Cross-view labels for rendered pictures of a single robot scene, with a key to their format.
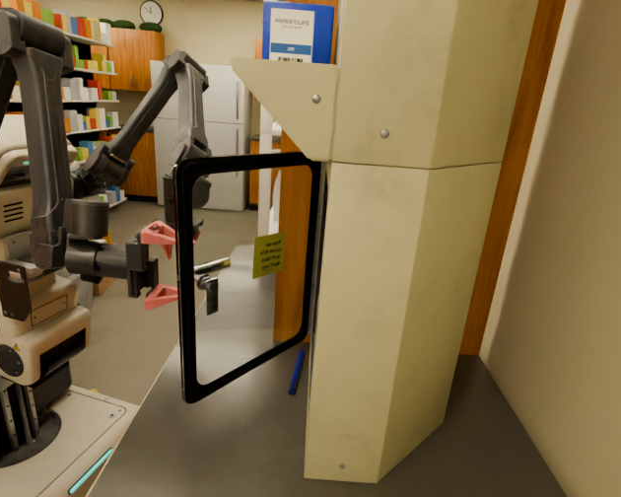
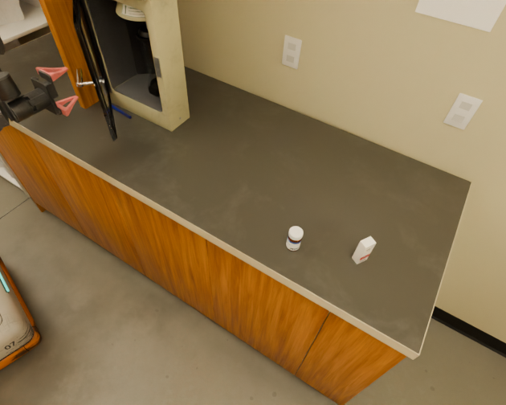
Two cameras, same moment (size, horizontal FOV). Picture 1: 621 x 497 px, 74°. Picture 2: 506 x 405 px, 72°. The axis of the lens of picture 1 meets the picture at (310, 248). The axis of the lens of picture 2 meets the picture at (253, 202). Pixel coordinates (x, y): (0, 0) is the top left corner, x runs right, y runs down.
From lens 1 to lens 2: 88 cm
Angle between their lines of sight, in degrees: 57
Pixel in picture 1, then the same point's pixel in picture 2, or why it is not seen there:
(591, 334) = (214, 24)
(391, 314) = (178, 49)
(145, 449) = (116, 166)
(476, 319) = not seen: hidden behind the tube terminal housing
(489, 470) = (210, 92)
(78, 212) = (5, 84)
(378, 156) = not seen: outside the picture
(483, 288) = not seen: hidden behind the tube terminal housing
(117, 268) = (45, 103)
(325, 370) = (167, 84)
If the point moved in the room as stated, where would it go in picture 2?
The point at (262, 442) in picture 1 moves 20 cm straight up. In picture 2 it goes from (146, 135) to (135, 88)
